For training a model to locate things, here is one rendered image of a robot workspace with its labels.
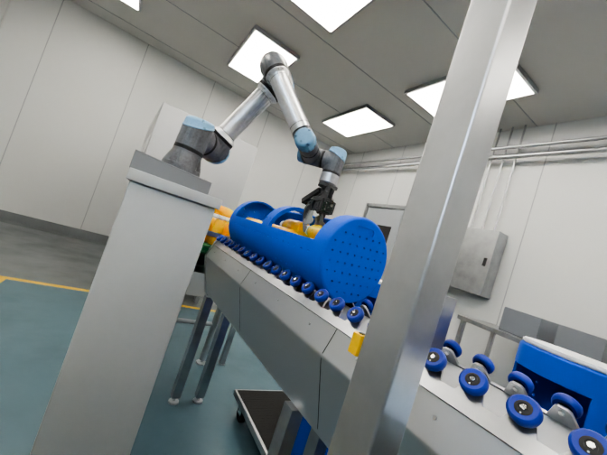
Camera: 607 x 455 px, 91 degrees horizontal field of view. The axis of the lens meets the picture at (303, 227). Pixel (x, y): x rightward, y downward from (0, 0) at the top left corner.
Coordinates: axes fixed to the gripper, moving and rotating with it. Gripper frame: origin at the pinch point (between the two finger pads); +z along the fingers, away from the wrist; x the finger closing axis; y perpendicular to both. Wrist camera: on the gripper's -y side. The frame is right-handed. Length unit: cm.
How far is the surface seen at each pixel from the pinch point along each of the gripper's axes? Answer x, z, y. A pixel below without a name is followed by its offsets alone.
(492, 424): -11, 21, 82
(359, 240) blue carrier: -1.1, -1.4, 31.4
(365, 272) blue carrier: 5.6, 7.7, 31.5
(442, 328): 3, 13, 63
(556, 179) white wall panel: 326, -154, -41
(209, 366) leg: 6, 92, -62
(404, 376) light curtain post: -33, 16, 80
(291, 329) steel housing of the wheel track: -13.5, 30.7, 28.7
